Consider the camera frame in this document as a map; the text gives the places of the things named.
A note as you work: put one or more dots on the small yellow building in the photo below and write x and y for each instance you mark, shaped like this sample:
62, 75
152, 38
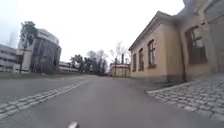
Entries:
120, 70

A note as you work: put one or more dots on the bare tree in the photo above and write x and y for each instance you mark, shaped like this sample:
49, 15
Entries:
118, 50

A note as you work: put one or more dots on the group of trees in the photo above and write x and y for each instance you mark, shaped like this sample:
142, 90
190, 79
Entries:
90, 63

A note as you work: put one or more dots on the grey asphalt road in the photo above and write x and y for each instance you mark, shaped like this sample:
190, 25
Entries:
110, 100

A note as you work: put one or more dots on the low pale building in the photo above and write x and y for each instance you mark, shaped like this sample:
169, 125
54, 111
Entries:
66, 66

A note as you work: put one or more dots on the yellow building with brown windows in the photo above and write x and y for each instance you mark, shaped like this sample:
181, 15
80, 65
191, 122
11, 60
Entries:
166, 46

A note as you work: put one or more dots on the glass-fronted building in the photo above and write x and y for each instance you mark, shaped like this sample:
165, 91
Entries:
46, 53

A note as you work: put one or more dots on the robot's own part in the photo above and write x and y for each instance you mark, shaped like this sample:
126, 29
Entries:
73, 125

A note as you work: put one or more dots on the cobblestone strip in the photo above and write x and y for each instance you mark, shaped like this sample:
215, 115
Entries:
33, 99

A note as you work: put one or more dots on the tall pine tree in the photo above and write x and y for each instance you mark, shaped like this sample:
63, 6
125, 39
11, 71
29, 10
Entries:
28, 31

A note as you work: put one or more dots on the grass strip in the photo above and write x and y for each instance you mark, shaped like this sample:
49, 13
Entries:
20, 75

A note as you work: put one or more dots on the cobblestone paving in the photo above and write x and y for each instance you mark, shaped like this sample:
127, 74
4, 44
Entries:
200, 96

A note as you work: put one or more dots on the pale multi-storey building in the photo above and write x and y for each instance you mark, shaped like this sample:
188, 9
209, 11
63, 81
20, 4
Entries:
6, 58

